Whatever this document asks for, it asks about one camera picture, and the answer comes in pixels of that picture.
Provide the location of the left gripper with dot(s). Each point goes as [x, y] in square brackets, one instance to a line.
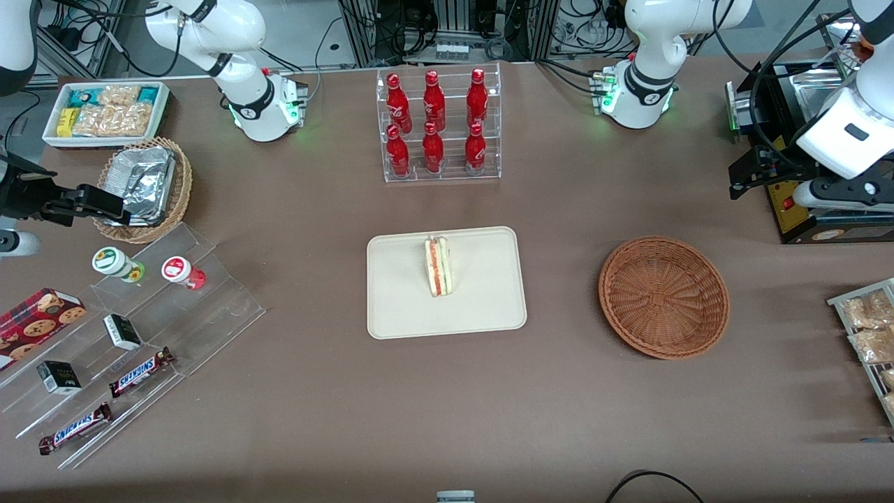
[773, 162]

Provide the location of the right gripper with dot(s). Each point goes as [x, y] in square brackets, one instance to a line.
[21, 196]

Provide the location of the triangle sandwich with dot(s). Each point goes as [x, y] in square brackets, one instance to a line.
[438, 269]

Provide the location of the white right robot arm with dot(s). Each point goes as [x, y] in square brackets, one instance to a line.
[251, 105]

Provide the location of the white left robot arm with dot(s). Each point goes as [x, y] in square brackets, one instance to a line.
[656, 42]

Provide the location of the small tan wicker basket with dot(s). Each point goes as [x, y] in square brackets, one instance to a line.
[183, 188]

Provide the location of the large brown wicker basket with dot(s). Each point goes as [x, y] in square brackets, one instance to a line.
[663, 297]

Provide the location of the beige plastic tray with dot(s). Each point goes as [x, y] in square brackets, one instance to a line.
[482, 307]

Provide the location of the black yellow food warmer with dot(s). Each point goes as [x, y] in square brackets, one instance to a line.
[793, 222]

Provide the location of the green lid cup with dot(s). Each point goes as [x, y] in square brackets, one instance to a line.
[112, 261]

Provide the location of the aluminium foil containers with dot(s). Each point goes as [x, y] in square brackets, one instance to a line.
[140, 181]

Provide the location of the yellow snack pack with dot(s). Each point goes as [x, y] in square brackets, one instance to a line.
[66, 122]

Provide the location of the large rice cracker bag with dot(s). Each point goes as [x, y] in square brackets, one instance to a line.
[112, 120]

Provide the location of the steel warmer pan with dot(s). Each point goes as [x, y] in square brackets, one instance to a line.
[810, 87]

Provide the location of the teal snack pack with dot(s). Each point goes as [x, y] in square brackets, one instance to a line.
[82, 96]
[149, 94]

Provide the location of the red lid cup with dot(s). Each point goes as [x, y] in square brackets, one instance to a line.
[178, 270]

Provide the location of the small rice cracker bag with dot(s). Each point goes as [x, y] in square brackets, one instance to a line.
[119, 94]

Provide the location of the red cookie box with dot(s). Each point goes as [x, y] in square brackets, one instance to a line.
[35, 321]

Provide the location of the white snack bin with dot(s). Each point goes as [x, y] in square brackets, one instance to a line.
[164, 105]

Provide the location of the small black box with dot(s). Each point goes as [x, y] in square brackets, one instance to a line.
[59, 378]
[122, 332]

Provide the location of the clear acrylic stepped display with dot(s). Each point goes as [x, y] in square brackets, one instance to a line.
[223, 307]

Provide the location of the Snickers bar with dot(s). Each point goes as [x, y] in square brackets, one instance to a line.
[75, 427]
[140, 372]

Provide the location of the clear bag of crackers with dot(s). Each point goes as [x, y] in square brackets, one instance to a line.
[888, 378]
[866, 311]
[890, 404]
[873, 346]

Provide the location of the red cola bottle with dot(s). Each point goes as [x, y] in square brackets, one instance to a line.
[434, 101]
[477, 98]
[398, 105]
[432, 150]
[475, 148]
[397, 154]

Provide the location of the clear acrylic bottle rack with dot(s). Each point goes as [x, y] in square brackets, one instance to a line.
[450, 98]

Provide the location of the white power strip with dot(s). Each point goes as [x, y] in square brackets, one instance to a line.
[450, 51]

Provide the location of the small grey device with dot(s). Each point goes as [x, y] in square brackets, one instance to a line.
[455, 497]

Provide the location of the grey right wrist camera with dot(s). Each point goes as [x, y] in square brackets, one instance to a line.
[17, 244]

